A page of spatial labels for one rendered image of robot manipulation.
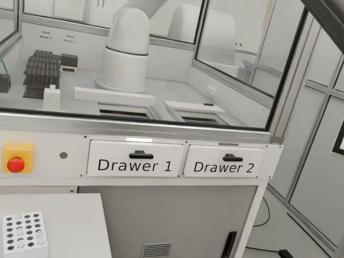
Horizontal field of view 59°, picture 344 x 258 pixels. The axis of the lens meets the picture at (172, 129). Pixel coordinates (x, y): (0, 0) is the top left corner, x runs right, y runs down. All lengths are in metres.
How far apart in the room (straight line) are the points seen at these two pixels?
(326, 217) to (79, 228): 2.03
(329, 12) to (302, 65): 0.65
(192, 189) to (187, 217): 0.12
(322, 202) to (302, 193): 0.20
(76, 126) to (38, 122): 0.10
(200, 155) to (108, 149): 0.30
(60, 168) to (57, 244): 0.24
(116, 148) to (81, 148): 0.10
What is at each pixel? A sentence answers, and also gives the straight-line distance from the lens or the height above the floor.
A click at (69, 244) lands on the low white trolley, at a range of 0.80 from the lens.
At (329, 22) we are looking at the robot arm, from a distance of 0.47.
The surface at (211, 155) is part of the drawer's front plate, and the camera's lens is 1.02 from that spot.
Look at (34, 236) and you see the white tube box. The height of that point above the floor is 0.80.
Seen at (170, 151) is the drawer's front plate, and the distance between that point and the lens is 0.96.
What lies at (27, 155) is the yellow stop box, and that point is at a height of 0.89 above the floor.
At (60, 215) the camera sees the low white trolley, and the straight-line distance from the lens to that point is 0.89.
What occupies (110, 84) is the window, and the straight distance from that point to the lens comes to 0.88.
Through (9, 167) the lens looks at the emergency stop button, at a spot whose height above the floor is 0.88.
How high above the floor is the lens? 1.30
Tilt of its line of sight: 20 degrees down
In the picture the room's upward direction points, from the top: 12 degrees clockwise
